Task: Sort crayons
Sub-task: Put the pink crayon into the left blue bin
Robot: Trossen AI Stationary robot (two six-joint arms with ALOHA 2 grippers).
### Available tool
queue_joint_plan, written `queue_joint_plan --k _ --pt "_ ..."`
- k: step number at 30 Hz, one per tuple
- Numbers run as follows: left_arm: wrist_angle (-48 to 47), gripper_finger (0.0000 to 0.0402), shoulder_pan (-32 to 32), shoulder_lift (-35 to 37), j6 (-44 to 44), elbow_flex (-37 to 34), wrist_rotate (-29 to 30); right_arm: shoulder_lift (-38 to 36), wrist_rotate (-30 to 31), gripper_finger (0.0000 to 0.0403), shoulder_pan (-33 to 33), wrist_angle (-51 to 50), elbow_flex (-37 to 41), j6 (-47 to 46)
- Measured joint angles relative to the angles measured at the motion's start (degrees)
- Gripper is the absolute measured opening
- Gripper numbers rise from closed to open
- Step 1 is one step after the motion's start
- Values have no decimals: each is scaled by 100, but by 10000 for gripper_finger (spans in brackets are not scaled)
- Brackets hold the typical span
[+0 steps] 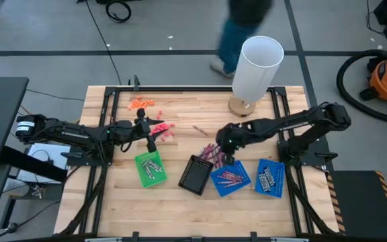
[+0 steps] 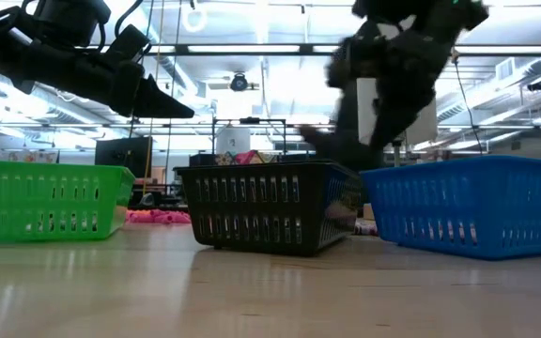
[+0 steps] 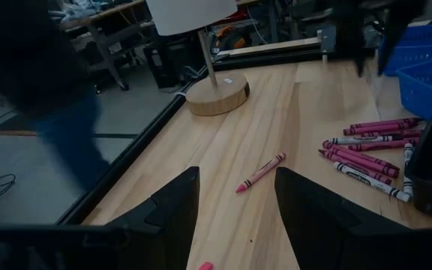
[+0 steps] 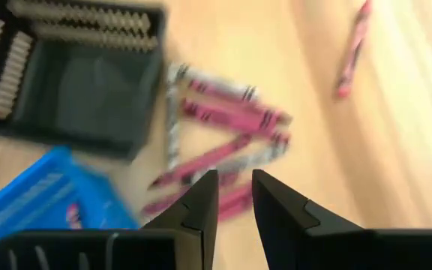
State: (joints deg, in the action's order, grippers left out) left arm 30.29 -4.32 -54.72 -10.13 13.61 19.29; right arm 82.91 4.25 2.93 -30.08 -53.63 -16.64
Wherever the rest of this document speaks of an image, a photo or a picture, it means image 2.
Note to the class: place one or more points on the white box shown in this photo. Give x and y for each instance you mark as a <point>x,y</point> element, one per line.
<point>233,141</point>

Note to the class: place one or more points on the pink foam earplug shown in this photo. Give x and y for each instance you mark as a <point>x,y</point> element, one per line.
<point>161,217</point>
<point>133,217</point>
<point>182,218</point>

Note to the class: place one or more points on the blue plastic basket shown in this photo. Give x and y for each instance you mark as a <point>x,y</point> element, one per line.
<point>468,206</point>

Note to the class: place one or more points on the white air vent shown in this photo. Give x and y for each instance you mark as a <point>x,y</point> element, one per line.
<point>505,69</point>

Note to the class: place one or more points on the black monitor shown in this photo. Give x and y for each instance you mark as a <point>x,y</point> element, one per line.
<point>122,155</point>

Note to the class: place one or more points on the white shade wooden table lamp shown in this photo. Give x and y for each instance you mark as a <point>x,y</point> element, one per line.
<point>366,112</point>

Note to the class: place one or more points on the white crayon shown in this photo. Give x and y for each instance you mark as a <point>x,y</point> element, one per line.
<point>366,227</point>

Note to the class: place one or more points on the black plastic basket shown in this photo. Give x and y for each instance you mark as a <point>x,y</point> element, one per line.
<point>270,211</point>

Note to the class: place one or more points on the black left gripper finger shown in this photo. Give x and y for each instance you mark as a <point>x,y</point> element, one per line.
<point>158,105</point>

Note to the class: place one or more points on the colourful banner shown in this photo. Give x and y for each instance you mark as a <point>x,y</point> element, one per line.
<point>26,156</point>

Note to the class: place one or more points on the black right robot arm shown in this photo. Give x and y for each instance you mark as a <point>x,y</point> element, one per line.
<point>439,19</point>

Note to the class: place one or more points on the pink colourful object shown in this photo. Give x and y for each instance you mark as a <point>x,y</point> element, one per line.
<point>247,157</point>

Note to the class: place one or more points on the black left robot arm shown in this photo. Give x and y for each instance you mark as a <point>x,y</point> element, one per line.
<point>26,61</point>

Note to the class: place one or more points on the pink cloth pile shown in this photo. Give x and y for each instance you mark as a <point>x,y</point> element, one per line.
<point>146,218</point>

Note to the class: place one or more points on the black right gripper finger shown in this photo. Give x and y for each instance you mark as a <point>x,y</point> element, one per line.
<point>345,155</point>

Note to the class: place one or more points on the black round ceiling camera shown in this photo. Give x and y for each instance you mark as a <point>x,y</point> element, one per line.
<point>239,83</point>

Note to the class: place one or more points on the green plastic basket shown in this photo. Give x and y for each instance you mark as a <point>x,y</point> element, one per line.
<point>40,202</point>

